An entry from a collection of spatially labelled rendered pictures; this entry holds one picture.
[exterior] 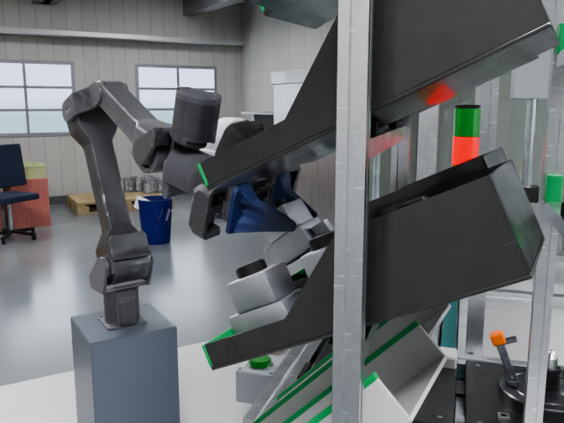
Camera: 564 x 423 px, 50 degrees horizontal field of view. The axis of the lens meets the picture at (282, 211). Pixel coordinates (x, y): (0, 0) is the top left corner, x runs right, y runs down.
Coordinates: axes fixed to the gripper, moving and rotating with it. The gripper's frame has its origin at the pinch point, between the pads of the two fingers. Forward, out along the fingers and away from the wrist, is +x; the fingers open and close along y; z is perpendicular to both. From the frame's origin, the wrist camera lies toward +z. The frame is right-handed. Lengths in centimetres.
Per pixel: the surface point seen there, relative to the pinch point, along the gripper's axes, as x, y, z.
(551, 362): 32.5, 32.4, -19.5
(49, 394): -45, 4, -58
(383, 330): 17.8, -5.8, -4.7
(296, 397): 11.2, -7.5, -16.4
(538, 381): 32.1, 12.8, -12.4
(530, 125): 1, 131, -2
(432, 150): -24, 128, -18
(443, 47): 19.3, -17.4, 23.8
